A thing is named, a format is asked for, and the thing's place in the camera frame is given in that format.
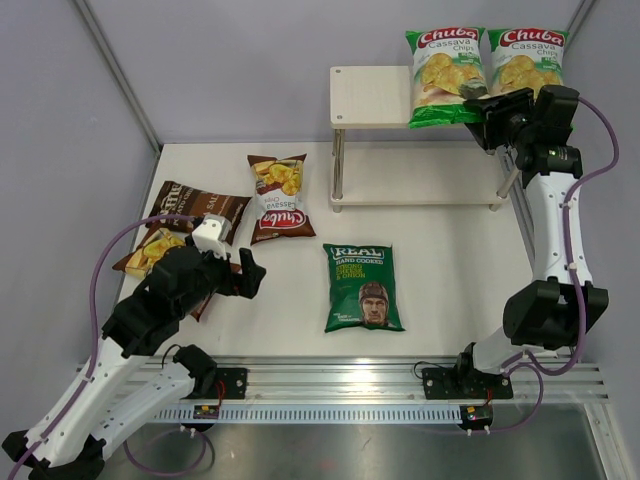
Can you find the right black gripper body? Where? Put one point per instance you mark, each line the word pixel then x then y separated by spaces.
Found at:
pixel 501 124

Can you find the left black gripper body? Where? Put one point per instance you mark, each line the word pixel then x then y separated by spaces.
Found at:
pixel 217 276

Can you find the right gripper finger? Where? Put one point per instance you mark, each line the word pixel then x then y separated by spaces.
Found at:
pixel 522 96
pixel 485 128

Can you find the green Chuba cassava chips bag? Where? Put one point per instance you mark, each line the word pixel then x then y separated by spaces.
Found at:
pixel 526 57

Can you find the brown Chuba cassava chips bag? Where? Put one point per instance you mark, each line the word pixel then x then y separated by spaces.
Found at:
pixel 279 207

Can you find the dark green Real chips bag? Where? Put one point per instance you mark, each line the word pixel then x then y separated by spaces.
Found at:
pixel 362 288

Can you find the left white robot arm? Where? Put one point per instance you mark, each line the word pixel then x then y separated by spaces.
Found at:
pixel 78 435

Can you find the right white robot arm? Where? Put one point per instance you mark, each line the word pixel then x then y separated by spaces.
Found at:
pixel 544 324

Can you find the white two-tier wooden shelf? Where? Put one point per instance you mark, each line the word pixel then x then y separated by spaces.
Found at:
pixel 434 171

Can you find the brown Kettle sea salt bag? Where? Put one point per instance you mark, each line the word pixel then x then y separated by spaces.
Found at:
pixel 179 199

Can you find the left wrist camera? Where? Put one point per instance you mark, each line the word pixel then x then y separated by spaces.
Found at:
pixel 210 235

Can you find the right aluminium frame post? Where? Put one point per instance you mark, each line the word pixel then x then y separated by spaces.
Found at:
pixel 579 18

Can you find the aluminium frame post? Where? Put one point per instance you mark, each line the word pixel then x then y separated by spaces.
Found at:
pixel 98 37
pixel 579 18

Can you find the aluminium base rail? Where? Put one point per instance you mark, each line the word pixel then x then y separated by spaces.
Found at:
pixel 382 390

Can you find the left aluminium frame post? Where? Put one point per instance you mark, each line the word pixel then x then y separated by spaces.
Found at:
pixel 98 37

